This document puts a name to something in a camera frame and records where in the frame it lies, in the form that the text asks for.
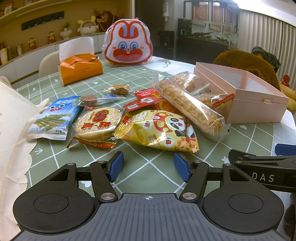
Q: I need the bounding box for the biscuit pack red edge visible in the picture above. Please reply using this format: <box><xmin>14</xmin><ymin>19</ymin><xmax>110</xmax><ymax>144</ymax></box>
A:
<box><xmin>197</xmin><ymin>93</ymin><xmax>235</xmax><ymax>110</ymax></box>

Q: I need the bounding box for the white paper bag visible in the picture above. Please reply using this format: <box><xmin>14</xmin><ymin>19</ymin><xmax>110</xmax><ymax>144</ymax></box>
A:
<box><xmin>1</xmin><ymin>82</ymin><xmax>49</xmax><ymax>240</ymax></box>

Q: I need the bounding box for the beige dining chair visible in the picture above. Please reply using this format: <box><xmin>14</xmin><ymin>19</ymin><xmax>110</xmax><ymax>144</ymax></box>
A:
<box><xmin>38</xmin><ymin>51</ymin><xmax>60</xmax><ymax>78</ymax></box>

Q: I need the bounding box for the blue seaweed snack pack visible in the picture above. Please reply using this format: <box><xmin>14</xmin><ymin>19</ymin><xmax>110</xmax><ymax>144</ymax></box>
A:
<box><xmin>27</xmin><ymin>96</ymin><xmax>82</xmax><ymax>141</ymax></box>

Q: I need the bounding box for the wooden wall shelf unit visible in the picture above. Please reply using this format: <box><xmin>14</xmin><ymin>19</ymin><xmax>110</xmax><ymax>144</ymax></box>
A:
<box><xmin>1</xmin><ymin>1</ymin><xmax>135</xmax><ymax>88</ymax></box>

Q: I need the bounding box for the orange tissue box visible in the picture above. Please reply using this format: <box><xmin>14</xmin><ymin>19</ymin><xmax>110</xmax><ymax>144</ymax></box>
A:
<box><xmin>58</xmin><ymin>37</ymin><xmax>103</xmax><ymax>86</ymax></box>

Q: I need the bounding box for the green checked tablecloth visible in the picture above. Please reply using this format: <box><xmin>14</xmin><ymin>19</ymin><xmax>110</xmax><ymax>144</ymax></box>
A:
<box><xmin>18</xmin><ymin>57</ymin><xmax>295</xmax><ymax>194</ymax></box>

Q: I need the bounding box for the white vase with plant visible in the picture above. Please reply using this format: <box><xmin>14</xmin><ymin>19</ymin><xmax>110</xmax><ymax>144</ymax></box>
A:
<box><xmin>59</xmin><ymin>22</ymin><xmax>72</xmax><ymax>40</ymax></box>

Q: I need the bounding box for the brown plush blanket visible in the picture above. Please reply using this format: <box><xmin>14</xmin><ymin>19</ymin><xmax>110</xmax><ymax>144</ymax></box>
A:
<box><xmin>213</xmin><ymin>50</ymin><xmax>280</xmax><ymax>90</ymax></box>

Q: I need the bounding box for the red spicy strip pack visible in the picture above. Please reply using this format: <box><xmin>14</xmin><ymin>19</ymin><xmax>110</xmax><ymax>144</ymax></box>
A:
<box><xmin>134</xmin><ymin>88</ymin><xmax>181</xmax><ymax>115</ymax></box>

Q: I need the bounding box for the white yellow plush toy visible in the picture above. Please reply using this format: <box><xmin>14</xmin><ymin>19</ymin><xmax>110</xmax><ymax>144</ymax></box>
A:
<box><xmin>77</xmin><ymin>16</ymin><xmax>98</xmax><ymax>35</ymax></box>

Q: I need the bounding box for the long bread stick pack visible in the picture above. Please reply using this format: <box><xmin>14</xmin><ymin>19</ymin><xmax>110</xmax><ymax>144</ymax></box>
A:
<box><xmin>152</xmin><ymin>74</ymin><xmax>230</xmax><ymax>141</ymax></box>

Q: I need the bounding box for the yellow panda snack bag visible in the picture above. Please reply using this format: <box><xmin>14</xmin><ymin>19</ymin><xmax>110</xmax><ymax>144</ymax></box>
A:
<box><xmin>113</xmin><ymin>109</ymin><xmax>199</xmax><ymax>153</ymax></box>

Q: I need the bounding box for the black fish tank cabinet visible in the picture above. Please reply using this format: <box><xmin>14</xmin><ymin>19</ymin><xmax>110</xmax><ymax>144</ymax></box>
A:
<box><xmin>176</xmin><ymin>1</ymin><xmax>239</xmax><ymax>64</ymax></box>

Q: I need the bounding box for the small brown candy pack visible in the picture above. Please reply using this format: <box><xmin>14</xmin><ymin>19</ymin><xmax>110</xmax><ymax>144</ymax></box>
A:
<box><xmin>102</xmin><ymin>84</ymin><xmax>132</xmax><ymax>95</ymax></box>

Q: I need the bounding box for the round rice cracker pack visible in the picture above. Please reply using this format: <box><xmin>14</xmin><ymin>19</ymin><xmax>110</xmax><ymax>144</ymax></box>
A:
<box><xmin>67</xmin><ymin>106</ymin><xmax>122</xmax><ymax>149</ymax></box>

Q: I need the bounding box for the pink cardboard gift box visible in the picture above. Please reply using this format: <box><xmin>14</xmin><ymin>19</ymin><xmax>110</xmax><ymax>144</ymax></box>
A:
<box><xmin>194</xmin><ymin>62</ymin><xmax>288</xmax><ymax>124</ymax></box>

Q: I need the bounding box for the red white rabbit bag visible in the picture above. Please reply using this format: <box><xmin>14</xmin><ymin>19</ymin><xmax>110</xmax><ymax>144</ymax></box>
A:
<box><xmin>102</xmin><ymin>19</ymin><xmax>153</xmax><ymax>65</ymax></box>

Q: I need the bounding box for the small red snack pack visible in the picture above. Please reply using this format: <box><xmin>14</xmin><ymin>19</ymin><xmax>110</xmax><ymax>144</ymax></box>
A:
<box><xmin>123</xmin><ymin>97</ymin><xmax>164</xmax><ymax>112</ymax></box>

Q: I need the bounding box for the brown cookie clear pack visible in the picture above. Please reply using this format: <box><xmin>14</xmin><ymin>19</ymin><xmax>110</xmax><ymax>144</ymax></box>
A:
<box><xmin>73</xmin><ymin>93</ymin><xmax>126</xmax><ymax>106</ymax></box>

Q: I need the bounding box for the round bun clear pack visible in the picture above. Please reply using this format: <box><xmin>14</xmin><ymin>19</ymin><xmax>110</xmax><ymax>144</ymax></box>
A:
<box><xmin>170</xmin><ymin>71</ymin><xmax>211</xmax><ymax>95</ymax></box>

